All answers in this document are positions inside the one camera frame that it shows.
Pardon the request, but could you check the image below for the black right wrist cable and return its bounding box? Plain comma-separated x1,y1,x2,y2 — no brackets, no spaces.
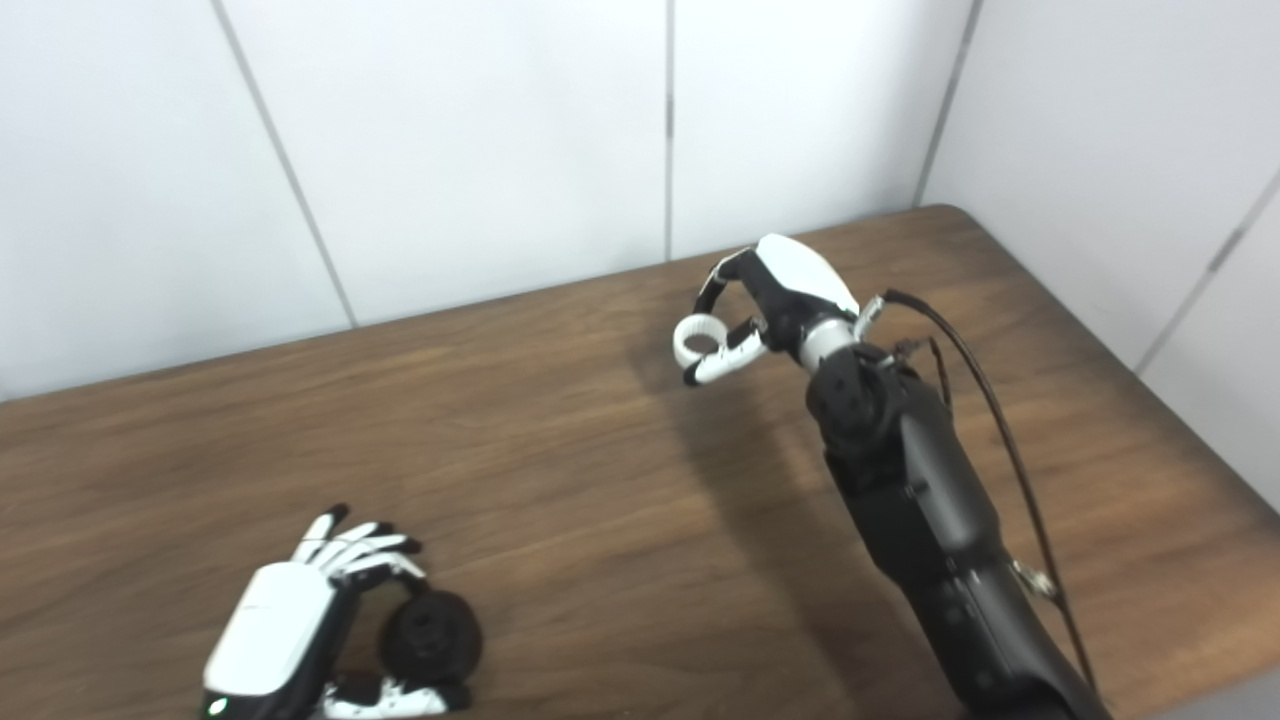
860,288,1103,703

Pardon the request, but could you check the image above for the round black part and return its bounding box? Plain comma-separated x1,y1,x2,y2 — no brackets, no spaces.
379,589,485,687

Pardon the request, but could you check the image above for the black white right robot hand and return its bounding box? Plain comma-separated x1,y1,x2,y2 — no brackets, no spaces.
683,234,863,387

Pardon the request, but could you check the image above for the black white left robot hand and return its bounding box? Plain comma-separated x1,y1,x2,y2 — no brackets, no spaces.
200,503,471,720

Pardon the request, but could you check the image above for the white ring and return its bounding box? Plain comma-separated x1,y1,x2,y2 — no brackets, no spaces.
673,314,730,370

